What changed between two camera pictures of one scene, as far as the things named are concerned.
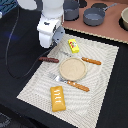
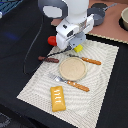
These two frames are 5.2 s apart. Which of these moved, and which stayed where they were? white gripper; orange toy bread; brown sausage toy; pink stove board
Moved: white gripper
Stayed: pink stove board; orange toy bread; brown sausage toy
